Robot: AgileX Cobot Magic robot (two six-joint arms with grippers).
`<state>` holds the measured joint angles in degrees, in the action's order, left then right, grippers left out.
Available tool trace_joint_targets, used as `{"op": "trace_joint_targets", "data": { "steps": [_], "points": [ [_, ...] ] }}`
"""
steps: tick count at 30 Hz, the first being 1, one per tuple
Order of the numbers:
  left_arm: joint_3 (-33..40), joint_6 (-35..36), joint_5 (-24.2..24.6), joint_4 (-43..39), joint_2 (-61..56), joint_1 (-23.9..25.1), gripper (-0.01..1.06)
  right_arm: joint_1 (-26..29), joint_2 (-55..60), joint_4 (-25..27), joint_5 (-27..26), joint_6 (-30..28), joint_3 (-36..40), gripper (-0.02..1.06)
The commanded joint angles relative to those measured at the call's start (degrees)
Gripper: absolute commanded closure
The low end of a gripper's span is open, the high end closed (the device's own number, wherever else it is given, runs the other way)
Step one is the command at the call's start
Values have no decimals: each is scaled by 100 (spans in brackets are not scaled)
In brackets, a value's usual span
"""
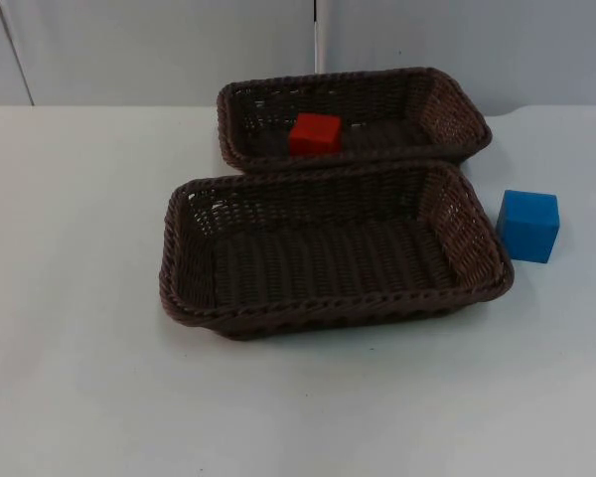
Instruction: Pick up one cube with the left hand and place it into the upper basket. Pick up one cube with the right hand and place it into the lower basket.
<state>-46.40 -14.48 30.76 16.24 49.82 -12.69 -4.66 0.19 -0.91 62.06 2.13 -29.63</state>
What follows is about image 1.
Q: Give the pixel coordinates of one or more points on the dark brown wicker basket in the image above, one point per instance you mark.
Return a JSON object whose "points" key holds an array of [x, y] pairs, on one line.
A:
{"points": [[387, 107], [328, 258]]}

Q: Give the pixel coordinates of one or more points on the red cube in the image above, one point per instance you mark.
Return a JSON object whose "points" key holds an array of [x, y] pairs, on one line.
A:
{"points": [[314, 134]]}

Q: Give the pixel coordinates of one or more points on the blue cube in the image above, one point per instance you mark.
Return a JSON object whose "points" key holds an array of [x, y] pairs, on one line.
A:
{"points": [[529, 226]]}

